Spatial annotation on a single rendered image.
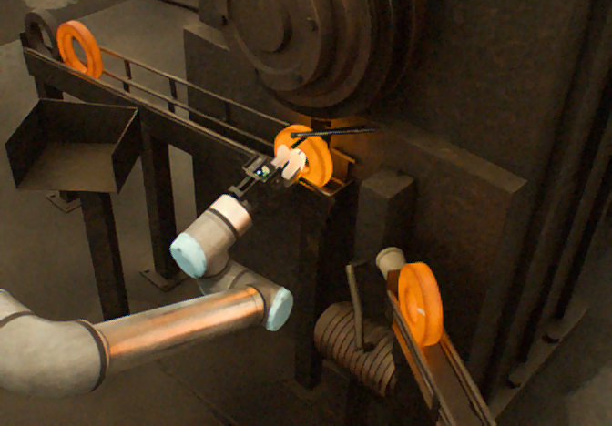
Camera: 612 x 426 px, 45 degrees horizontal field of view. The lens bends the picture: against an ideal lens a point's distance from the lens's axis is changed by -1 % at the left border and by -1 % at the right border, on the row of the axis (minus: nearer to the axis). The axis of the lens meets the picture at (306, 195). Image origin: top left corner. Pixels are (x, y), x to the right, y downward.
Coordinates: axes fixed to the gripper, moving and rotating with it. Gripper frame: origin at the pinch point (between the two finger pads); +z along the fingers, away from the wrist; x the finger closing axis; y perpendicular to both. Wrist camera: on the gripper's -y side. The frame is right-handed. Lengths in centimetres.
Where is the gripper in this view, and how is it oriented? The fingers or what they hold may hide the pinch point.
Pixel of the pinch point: (301, 155)
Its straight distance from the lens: 169.7
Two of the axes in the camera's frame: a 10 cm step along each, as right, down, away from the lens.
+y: -1.7, -6.0, -7.8
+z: 6.5, -6.6, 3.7
